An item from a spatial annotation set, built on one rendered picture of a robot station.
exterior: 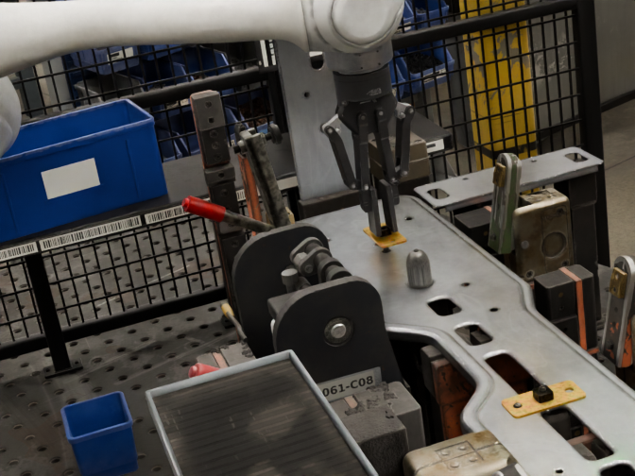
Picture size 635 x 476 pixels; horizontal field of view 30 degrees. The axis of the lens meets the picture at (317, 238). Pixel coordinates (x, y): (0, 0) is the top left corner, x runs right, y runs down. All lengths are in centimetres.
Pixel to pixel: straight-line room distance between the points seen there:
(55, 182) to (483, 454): 102
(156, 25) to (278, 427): 63
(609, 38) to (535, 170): 300
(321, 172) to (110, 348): 58
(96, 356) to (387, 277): 79
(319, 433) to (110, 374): 120
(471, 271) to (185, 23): 49
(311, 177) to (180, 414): 91
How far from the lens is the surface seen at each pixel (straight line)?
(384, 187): 163
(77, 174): 190
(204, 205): 156
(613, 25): 488
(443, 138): 202
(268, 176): 156
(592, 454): 121
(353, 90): 155
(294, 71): 183
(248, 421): 100
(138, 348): 221
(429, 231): 171
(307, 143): 187
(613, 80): 494
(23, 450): 199
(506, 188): 163
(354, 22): 132
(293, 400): 102
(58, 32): 155
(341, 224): 178
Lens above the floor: 167
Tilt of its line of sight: 23 degrees down
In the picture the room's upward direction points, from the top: 9 degrees counter-clockwise
